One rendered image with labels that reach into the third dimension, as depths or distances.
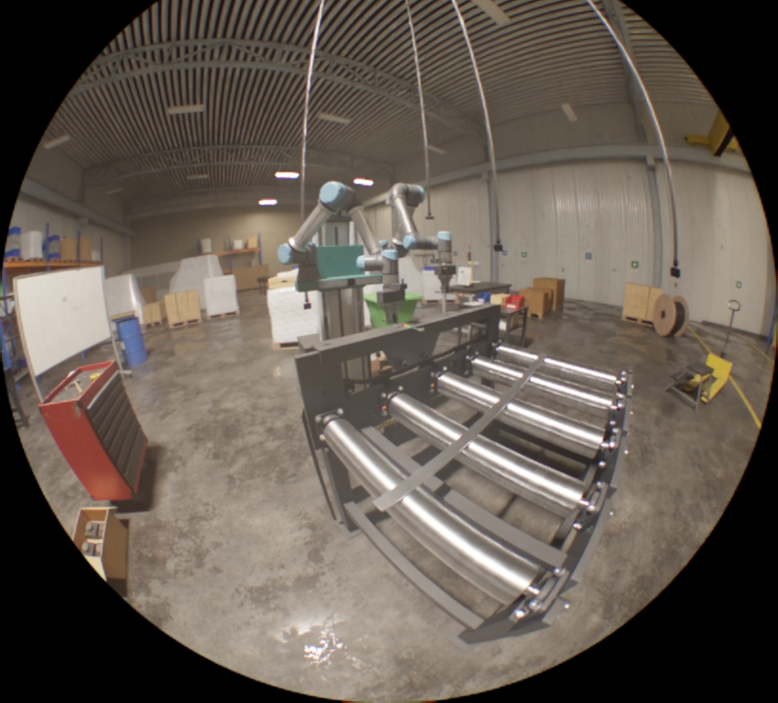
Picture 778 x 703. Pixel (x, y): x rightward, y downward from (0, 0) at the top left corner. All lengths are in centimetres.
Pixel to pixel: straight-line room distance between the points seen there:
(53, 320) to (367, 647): 456
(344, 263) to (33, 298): 418
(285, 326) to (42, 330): 416
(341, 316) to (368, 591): 176
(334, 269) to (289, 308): 274
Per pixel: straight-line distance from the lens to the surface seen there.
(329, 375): 91
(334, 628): 149
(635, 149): 1121
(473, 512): 81
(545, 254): 1136
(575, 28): 950
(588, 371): 152
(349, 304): 181
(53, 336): 449
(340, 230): 178
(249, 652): 161
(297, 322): 438
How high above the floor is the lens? 146
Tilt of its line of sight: 13 degrees down
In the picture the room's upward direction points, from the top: 2 degrees counter-clockwise
